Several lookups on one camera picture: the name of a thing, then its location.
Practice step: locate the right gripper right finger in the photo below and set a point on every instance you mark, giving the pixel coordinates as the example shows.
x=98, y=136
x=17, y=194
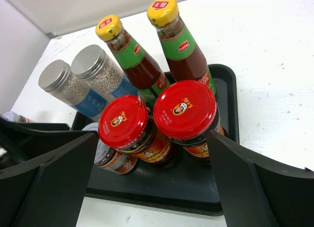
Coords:
x=257, y=191

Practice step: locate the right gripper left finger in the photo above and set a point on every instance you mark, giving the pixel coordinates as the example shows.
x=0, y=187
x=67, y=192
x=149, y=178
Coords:
x=45, y=199

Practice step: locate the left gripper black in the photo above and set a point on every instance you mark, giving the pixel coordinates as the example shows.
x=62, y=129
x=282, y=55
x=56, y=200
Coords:
x=33, y=150

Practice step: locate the small spice jar white lid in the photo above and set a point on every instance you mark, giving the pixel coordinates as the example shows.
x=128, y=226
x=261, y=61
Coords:
x=112, y=160

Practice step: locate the chili jar red lid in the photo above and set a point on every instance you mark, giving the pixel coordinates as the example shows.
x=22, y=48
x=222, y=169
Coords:
x=185, y=112
x=127, y=126

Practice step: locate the tall peppercorn jar blue label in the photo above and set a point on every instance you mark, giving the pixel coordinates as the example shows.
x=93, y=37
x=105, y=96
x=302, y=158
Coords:
x=96, y=68

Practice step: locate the sauce bottle yellow cap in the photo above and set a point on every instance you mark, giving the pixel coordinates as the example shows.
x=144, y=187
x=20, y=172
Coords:
x=140, y=68
x=185, y=59

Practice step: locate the black plastic tray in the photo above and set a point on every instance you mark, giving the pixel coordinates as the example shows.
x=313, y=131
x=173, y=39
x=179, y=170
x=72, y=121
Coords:
x=186, y=186

